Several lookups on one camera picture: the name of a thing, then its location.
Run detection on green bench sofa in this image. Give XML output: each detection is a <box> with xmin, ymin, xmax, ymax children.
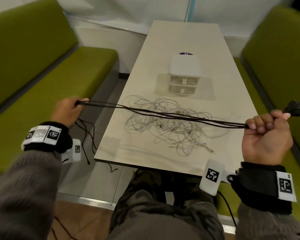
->
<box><xmin>0</xmin><ymin>0</ymin><xmax>119</xmax><ymax>174</ymax></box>
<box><xmin>216</xmin><ymin>5</ymin><xmax>300</xmax><ymax>228</ymax></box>

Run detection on beige table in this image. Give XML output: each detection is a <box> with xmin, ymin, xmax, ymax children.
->
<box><xmin>94</xmin><ymin>20</ymin><xmax>260</xmax><ymax>177</ymax></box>

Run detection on black right marker wristband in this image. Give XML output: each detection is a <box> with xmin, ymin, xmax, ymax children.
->
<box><xmin>231</xmin><ymin>161</ymin><xmax>297</xmax><ymax>215</ymax></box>

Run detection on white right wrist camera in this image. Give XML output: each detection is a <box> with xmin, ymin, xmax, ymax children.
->
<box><xmin>199</xmin><ymin>159</ymin><xmax>237</xmax><ymax>197</ymax></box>

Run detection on person's camouflage trousers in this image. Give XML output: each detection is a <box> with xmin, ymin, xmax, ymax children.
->
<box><xmin>107</xmin><ymin>168</ymin><xmax>225</xmax><ymax>240</ymax></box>

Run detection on black left marker wristband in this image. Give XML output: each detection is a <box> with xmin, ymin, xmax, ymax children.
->
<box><xmin>21</xmin><ymin>121</ymin><xmax>73</xmax><ymax>154</ymax></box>

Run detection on person's left forearm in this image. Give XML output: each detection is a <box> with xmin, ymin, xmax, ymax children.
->
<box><xmin>0</xmin><ymin>150</ymin><xmax>63</xmax><ymax>240</ymax></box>

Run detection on white drawer box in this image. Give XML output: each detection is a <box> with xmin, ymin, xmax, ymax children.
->
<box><xmin>168</xmin><ymin>54</ymin><xmax>201</xmax><ymax>95</ymax></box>

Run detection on black marker wristband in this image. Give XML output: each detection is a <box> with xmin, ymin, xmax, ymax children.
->
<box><xmin>21</xmin><ymin>121</ymin><xmax>73</xmax><ymax>154</ymax></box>
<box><xmin>231</xmin><ymin>161</ymin><xmax>297</xmax><ymax>215</ymax></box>

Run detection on light blue vertical strip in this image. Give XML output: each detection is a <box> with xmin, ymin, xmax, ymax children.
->
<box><xmin>186</xmin><ymin>0</ymin><xmax>197</xmax><ymax>22</ymax></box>

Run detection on person's left hand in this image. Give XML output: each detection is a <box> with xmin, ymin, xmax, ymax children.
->
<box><xmin>51</xmin><ymin>97</ymin><xmax>90</xmax><ymax>128</ymax></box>

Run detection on person's right hand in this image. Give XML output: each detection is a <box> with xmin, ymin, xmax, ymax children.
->
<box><xmin>241</xmin><ymin>110</ymin><xmax>294</xmax><ymax>166</ymax></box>

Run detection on person's right forearm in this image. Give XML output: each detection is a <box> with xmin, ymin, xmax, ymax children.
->
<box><xmin>235</xmin><ymin>202</ymin><xmax>300</xmax><ymax>240</ymax></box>

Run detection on tangle of white cables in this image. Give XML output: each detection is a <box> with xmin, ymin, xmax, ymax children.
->
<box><xmin>122</xmin><ymin>95</ymin><xmax>230</xmax><ymax>157</ymax></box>

